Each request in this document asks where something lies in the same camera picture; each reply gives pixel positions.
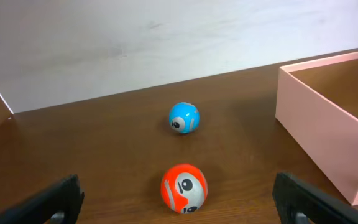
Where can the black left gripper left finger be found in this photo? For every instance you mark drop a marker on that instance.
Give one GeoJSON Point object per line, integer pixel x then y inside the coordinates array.
{"type": "Point", "coordinates": [64, 196]}

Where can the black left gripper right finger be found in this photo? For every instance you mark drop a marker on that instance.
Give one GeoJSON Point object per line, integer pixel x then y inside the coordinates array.
{"type": "Point", "coordinates": [299, 202]}

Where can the orange eyeball ball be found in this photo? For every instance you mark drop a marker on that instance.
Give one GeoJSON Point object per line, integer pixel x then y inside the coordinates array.
{"type": "Point", "coordinates": [184, 188]}

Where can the pink cardboard box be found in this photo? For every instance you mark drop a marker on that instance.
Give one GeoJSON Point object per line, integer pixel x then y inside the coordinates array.
{"type": "Point", "coordinates": [317, 103]}

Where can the blue eyeball ball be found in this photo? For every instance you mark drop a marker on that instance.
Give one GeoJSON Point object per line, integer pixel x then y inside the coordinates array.
{"type": "Point", "coordinates": [184, 118]}

